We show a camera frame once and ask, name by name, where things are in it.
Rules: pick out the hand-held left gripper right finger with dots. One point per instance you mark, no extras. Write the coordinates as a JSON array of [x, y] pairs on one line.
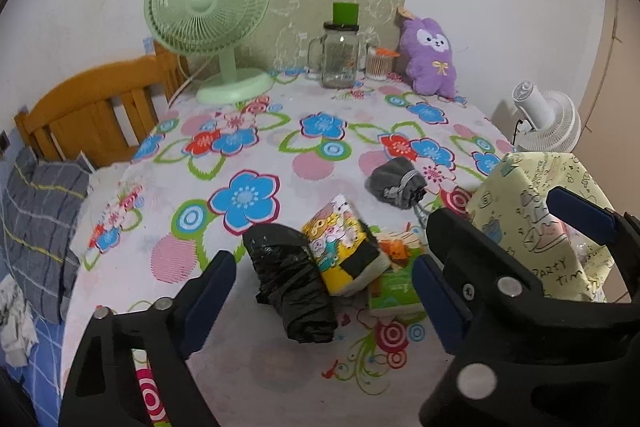
[[440, 302]]

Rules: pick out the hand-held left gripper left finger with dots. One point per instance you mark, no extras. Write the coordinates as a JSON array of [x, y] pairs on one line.
[[210, 297]]

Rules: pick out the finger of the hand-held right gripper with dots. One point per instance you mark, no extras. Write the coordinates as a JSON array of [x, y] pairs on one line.
[[490, 267], [580, 214]]

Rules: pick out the yellow patterned paper box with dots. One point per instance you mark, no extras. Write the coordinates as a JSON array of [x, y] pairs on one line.
[[520, 217]]

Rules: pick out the green orange packet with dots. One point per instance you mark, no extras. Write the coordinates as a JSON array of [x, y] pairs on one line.
[[395, 287]]

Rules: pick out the black plastic bag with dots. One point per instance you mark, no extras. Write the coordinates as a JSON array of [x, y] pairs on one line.
[[295, 287]]

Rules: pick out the white desk fan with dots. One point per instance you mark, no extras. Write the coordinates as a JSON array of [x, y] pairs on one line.
[[550, 122]]

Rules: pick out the yellow cartoon tissue pack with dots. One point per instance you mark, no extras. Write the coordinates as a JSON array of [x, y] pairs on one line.
[[340, 247]]

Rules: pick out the white bedding cloth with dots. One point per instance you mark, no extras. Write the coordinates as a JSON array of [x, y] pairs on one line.
[[102, 187]]

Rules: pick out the floral tablecloth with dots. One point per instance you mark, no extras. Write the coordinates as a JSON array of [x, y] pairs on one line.
[[310, 167]]

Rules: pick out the blue checked bed sheet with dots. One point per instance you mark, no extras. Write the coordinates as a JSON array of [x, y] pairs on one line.
[[45, 372]]

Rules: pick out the grey plaid pillow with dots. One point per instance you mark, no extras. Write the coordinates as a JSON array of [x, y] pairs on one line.
[[40, 217]]

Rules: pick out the crumpled grey white cloth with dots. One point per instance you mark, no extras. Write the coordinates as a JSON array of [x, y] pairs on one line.
[[15, 322]]

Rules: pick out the purple plush bunny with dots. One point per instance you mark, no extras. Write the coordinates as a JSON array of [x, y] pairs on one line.
[[430, 67]]

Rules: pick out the clear cotton swab container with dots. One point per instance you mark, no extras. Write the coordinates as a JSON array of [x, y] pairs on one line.
[[380, 64]]

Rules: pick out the wooden bed headboard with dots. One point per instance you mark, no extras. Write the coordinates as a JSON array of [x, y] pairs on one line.
[[90, 97]]

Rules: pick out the glass jar mug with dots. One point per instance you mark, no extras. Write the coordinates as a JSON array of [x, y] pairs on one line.
[[340, 62]]

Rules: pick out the green plastic cup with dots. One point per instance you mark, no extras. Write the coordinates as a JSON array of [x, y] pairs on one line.
[[346, 13]]

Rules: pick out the green desk fan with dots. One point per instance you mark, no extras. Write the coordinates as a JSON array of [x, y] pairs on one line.
[[205, 2]]

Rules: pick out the green patterned board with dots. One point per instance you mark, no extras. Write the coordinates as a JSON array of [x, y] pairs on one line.
[[300, 7]]

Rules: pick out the black wall socket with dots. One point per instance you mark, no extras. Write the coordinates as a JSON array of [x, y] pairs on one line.
[[4, 141]]

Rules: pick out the blue wall sticker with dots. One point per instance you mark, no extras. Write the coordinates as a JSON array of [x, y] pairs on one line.
[[149, 44]]

